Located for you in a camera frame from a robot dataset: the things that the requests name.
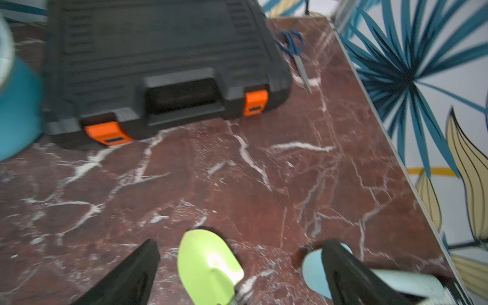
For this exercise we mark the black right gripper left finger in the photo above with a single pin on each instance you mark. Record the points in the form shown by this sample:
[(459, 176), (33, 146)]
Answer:
[(130, 282)]

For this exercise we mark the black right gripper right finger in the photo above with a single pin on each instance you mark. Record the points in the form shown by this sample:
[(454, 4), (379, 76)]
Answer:
[(351, 282)]

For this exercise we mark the light blue trowel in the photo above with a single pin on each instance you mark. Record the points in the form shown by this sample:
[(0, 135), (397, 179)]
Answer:
[(427, 287)]

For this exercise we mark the black plastic tool case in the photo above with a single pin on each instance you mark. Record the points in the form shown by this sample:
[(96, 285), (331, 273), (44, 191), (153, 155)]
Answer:
[(119, 71)]

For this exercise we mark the light blue plastic bucket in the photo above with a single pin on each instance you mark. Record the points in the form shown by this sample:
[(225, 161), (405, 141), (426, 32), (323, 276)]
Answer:
[(21, 95)]

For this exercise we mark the green trowel wooden handle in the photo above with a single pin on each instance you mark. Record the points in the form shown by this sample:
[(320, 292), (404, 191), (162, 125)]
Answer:
[(207, 268)]

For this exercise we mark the blue handled scissors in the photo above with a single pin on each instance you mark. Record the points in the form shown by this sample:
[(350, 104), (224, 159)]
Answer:
[(291, 42)]

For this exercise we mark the aluminium right corner post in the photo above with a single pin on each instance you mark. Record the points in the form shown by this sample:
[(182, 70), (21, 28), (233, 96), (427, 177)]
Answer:
[(343, 13)]

